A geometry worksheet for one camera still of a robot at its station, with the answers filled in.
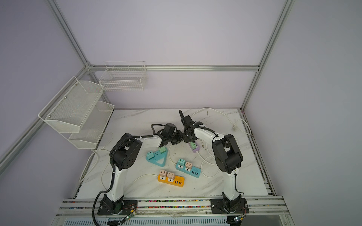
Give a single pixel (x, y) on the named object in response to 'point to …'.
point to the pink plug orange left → (163, 173)
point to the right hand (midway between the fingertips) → (188, 137)
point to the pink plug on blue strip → (188, 165)
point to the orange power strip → (178, 181)
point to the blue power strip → (194, 171)
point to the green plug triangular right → (162, 149)
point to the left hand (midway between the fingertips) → (185, 137)
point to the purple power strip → (194, 150)
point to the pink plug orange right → (170, 175)
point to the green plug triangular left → (150, 155)
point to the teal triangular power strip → (160, 158)
